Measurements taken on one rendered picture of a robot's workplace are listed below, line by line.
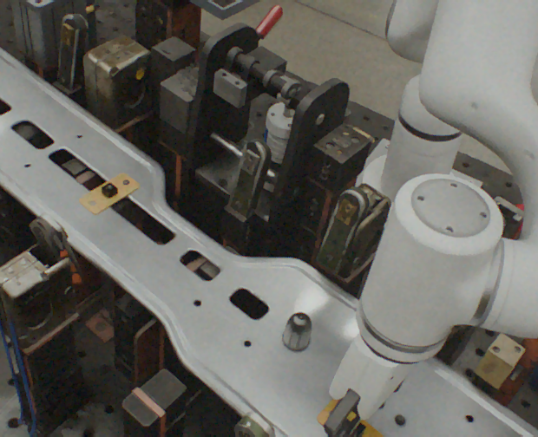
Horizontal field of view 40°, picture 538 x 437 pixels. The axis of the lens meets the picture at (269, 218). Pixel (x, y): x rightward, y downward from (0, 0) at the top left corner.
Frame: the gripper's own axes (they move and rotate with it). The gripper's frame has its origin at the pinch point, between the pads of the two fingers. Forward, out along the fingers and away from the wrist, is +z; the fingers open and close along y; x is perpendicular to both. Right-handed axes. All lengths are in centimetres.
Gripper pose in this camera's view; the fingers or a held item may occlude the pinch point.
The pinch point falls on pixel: (364, 406)
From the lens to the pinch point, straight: 82.4
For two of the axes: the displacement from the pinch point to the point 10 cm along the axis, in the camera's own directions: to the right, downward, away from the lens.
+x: 7.5, 5.4, -3.7
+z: -1.1, 6.6, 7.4
